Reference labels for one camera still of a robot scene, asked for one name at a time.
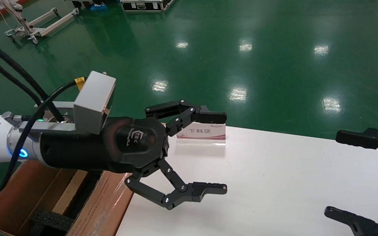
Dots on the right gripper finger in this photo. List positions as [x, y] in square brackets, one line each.
[356, 223]
[359, 139]

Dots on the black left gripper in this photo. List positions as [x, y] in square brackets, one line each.
[120, 144]

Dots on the small cardboard box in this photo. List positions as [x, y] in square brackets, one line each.
[69, 193]

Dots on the large cardboard box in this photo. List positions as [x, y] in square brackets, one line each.
[103, 209]

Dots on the acrylic table sign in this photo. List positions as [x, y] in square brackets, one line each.
[205, 132]

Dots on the black foam insert block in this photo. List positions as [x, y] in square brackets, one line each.
[51, 221]

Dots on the aluminium flight case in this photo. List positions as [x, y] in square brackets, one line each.
[143, 5]

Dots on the blue shoe cover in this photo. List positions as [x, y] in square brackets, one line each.
[98, 7]

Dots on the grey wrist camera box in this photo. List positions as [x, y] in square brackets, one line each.
[94, 98]

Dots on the white wheeled stand frame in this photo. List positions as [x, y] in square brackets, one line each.
[44, 29]

